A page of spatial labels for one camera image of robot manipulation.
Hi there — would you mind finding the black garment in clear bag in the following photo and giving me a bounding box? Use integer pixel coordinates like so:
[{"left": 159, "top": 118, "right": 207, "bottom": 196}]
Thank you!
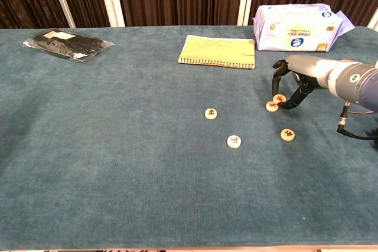
[{"left": 22, "top": 28, "right": 115, "bottom": 63}]

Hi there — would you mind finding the white tissue pack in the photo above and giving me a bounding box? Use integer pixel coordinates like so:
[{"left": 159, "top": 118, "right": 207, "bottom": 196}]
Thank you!
[{"left": 252, "top": 3, "right": 355, "bottom": 53}]

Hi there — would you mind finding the spiral-bound paper notebook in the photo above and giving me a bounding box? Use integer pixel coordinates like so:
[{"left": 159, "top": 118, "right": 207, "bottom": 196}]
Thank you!
[{"left": 177, "top": 34, "right": 256, "bottom": 70}]

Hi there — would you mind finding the blue felt table cover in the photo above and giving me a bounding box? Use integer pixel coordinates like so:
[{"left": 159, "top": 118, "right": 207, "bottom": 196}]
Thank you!
[{"left": 0, "top": 25, "right": 378, "bottom": 250}]

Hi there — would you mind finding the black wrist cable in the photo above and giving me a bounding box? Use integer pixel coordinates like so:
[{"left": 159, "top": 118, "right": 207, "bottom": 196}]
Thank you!
[{"left": 336, "top": 101, "right": 378, "bottom": 140}]

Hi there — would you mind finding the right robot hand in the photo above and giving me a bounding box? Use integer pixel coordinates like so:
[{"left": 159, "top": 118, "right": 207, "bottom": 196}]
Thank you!
[{"left": 271, "top": 54, "right": 331, "bottom": 110}]

